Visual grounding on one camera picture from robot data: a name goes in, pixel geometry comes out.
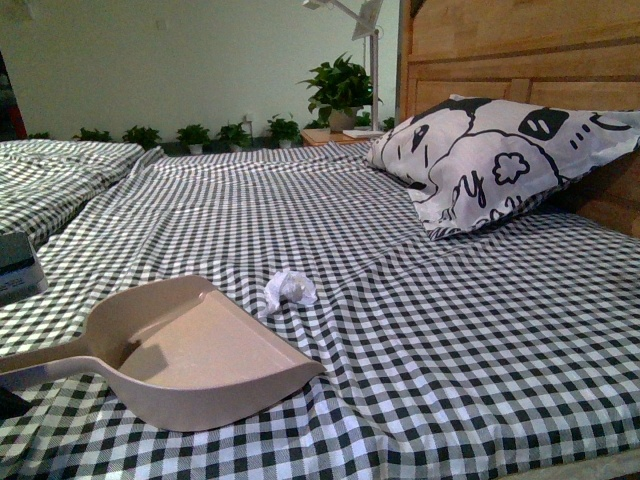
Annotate wooden bed headboard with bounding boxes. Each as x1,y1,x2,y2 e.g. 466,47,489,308
399,0,640,236

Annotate folded checkered quilt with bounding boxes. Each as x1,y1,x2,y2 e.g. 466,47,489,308
1,139,164,248

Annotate white paper trash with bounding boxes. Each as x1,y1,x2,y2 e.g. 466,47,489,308
258,269,318,319

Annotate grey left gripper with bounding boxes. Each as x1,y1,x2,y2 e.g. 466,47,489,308
1,232,48,305

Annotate white floor lamp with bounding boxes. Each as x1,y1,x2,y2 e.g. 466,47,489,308
301,0,386,134

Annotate far wooden nightstand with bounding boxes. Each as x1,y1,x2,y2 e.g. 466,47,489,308
301,129,370,146

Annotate large potted green plant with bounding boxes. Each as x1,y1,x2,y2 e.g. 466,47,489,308
300,53,374,133

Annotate beige plastic dustpan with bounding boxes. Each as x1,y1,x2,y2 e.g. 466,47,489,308
1,276,325,432

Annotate small potted plant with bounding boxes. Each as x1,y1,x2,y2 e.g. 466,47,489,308
267,114,300,148
122,125,161,151
72,127,113,142
216,122,251,152
177,124,211,155

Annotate black white cartoon pillow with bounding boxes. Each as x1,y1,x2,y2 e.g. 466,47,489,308
366,95,639,240

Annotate black white checkered bedsheet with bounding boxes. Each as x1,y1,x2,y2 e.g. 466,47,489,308
1,146,639,479

